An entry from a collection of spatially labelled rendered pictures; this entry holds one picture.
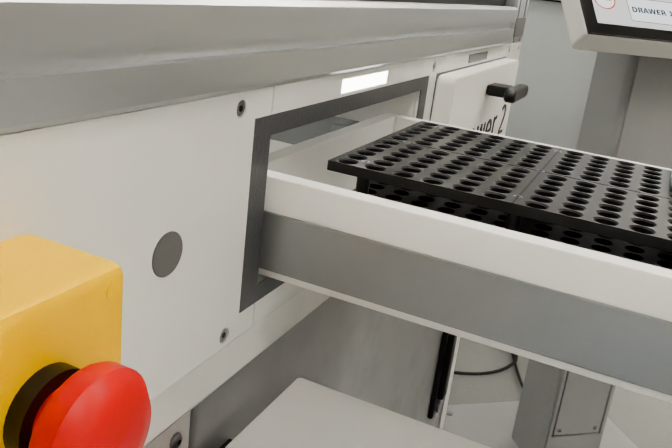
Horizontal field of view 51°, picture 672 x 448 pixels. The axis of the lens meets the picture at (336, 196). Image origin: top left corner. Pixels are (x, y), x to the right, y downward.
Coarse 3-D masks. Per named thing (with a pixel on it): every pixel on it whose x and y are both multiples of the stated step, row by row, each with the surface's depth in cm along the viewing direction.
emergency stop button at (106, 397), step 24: (72, 384) 19; (96, 384) 19; (120, 384) 20; (144, 384) 21; (48, 408) 19; (72, 408) 19; (96, 408) 19; (120, 408) 20; (144, 408) 21; (48, 432) 18; (72, 432) 18; (96, 432) 19; (120, 432) 20; (144, 432) 21
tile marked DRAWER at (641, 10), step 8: (632, 0) 116; (640, 0) 116; (648, 0) 117; (656, 0) 117; (632, 8) 115; (640, 8) 115; (648, 8) 116; (656, 8) 116; (664, 8) 117; (632, 16) 114; (640, 16) 115; (648, 16) 115; (656, 16) 116; (664, 16) 116; (664, 24) 116
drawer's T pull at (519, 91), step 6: (492, 84) 76; (498, 84) 77; (504, 84) 78; (522, 84) 79; (492, 90) 76; (498, 90) 76; (504, 90) 76; (510, 90) 73; (516, 90) 74; (522, 90) 76; (498, 96) 76; (504, 96) 73; (510, 96) 73; (516, 96) 74; (522, 96) 77; (510, 102) 74
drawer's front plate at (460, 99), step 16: (480, 64) 78; (496, 64) 80; (512, 64) 86; (448, 80) 65; (464, 80) 67; (480, 80) 73; (496, 80) 80; (512, 80) 89; (448, 96) 65; (464, 96) 69; (480, 96) 75; (432, 112) 66; (448, 112) 65; (464, 112) 70; (480, 112) 76; (496, 112) 84; (496, 128) 86
